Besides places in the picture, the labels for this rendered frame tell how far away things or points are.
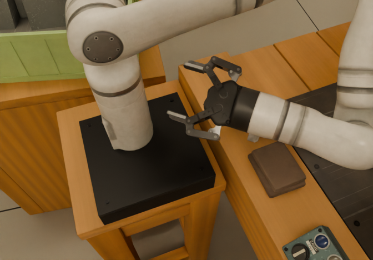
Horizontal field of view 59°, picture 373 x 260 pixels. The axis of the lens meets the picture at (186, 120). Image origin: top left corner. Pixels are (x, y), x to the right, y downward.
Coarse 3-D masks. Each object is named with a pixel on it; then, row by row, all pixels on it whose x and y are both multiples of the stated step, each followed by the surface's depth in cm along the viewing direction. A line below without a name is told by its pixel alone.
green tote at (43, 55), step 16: (128, 0) 89; (32, 32) 82; (48, 32) 82; (64, 32) 82; (0, 48) 84; (16, 48) 85; (32, 48) 85; (48, 48) 85; (64, 48) 86; (0, 64) 89; (16, 64) 89; (32, 64) 90; (48, 64) 90; (64, 64) 91; (80, 64) 91; (0, 80) 93; (16, 80) 94; (32, 80) 95; (48, 80) 95
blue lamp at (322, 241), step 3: (318, 237) 54; (321, 237) 54; (324, 237) 53; (315, 240) 54; (318, 240) 54; (321, 240) 53; (324, 240) 53; (327, 240) 53; (318, 243) 54; (321, 243) 53; (324, 243) 53; (327, 243) 53; (318, 246) 54; (321, 246) 53; (324, 246) 53
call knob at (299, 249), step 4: (300, 244) 55; (296, 248) 54; (300, 248) 54; (304, 248) 54; (292, 252) 55; (296, 252) 54; (300, 252) 54; (304, 252) 54; (308, 252) 54; (296, 256) 54; (300, 256) 54; (304, 256) 53
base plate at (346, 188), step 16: (304, 96) 78; (320, 96) 78; (336, 96) 78; (320, 112) 75; (304, 160) 68; (320, 160) 68; (320, 176) 66; (336, 176) 66; (352, 176) 66; (368, 176) 66; (336, 192) 64; (352, 192) 64; (368, 192) 64; (336, 208) 62; (352, 208) 62; (368, 208) 62; (352, 224) 60; (368, 224) 60; (368, 240) 59; (368, 256) 57
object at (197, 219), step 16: (176, 208) 78; (192, 208) 78; (208, 208) 81; (128, 224) 75; (144, 224) 78; (192, 224) 87; (208, 224) 92; (96, 240) 71; (112, 240) 74; (128, 240) 89; (192, 240) 99; (208, 240) 105; (112, 256) 84; (128, 256) 88; (160, 256) 120; (176, 256) 120; (192, 256) 115
